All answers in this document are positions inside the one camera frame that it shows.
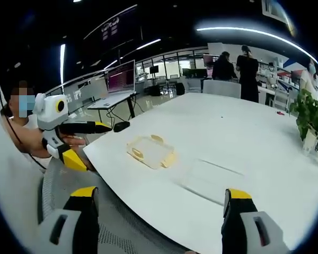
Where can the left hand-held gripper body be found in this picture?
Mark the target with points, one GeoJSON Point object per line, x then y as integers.
{"type": "Point", "coordinates": [49, 111]}

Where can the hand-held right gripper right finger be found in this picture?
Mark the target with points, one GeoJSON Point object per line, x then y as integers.
{"type": "Point", "coordinates": [241, 227]}

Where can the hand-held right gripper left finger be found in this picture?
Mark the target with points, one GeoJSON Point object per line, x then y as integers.
{"type": "Point", "coordinates": [79, 227]}

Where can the clear plastic food container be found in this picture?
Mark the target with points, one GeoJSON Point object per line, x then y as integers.
{"type": "Point", "coordinates": [212, 180]}

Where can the person's left hand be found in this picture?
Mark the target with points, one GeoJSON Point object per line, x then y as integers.
{"type": "Point", "coordinates": [72, 140]}

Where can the grey mesh chair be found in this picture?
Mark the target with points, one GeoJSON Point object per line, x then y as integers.
{"type": "Point", "coordinates": [114, 227]}

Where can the white standing desk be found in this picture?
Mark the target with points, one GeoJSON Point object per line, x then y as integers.
{"type": "Point", "coordinates": [108, 101]}

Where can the black computer mouse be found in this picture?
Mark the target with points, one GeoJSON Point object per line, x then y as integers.
{"type": "Point", "coordinates": [121, 126]}

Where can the person with blue mask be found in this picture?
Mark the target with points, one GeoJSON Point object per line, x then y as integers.
{"type": "Point", "coordinates": [14, 135]}

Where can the short ceiling light strip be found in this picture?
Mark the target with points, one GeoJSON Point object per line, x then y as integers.
{"type": "Point", "coordinates": [62, 62]}

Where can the person's white shirt torso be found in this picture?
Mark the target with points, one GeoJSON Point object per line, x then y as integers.
{"type": "Point", "coordinates": [13, 185]}

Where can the large computer monitor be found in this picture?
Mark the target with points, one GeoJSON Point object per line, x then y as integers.
{"type": "Point", "coordinates": [121, 78]}

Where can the black office chair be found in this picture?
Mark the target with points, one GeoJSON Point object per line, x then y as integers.
{"type": "Point", "coordinates": [180, 88]}

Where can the small red object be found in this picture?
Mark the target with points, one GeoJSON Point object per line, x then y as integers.
{"type": "Point", "coordinates": [281, 113]}

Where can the potted green plant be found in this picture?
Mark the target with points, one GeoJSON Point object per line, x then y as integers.
{"type": "Point", "coordinates": [311, 116]}

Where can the white office chair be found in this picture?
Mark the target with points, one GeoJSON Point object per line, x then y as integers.
{"type": "Point", "coordinates": [221, 88]}

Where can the small background monitor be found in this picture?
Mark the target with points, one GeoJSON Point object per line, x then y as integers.
{"type": "Point", "coordinates": [210, 60]}

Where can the small white humanoid robot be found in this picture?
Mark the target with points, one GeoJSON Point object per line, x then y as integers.
{"type": "Point", "coordinates": [271, 75]}

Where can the long ceiling light strip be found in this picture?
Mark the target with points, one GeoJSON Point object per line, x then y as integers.
{"type": "Point", "coordinates": [254, 32]}

